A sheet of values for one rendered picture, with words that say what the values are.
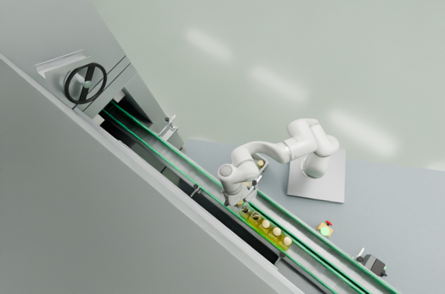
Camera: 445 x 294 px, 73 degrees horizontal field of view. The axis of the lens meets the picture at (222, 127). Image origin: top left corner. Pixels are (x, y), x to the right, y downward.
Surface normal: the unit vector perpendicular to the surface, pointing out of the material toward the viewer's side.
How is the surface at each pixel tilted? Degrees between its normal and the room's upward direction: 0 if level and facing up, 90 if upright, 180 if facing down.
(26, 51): 90
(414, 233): 0
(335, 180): 3
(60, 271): 0
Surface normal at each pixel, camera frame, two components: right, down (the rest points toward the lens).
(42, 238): -0.11, -0.40
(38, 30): 0.78, 0.53
